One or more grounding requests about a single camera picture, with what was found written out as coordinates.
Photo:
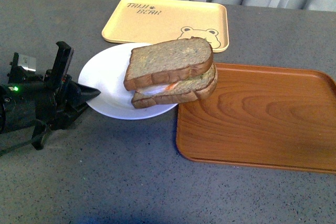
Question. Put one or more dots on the yellow bear tray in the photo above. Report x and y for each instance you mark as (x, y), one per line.
(154, 21)

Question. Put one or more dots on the fried egg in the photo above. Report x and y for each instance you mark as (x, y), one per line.
(158, 88)

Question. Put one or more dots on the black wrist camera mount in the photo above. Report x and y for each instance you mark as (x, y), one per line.
(26, 69)

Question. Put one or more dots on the brown wooden tray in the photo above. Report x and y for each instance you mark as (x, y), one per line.
(262, 117)

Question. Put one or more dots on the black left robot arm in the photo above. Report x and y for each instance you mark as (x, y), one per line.
(17, 108)

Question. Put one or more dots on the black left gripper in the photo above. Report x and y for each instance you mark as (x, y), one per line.
(52, 109)

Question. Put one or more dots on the white round plate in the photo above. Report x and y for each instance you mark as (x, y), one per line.
(105, 72)

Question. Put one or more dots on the bread slice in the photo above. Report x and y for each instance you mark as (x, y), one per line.
(167, 62)
(191, 89)

